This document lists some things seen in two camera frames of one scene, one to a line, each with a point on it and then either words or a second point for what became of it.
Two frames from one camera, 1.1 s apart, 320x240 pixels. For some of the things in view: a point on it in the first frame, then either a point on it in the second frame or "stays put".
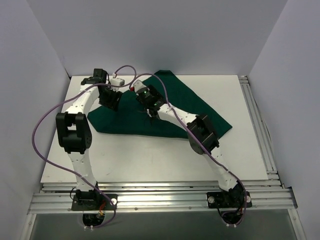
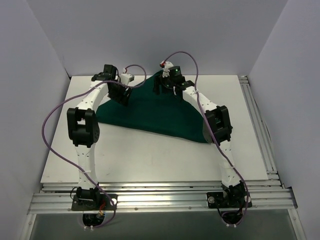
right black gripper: x=149 y=110 → x=163 y=86
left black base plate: x=93 y=202 stays put
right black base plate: x=228 y=200 stays put
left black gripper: x=110 y=99 → x=120 y=92
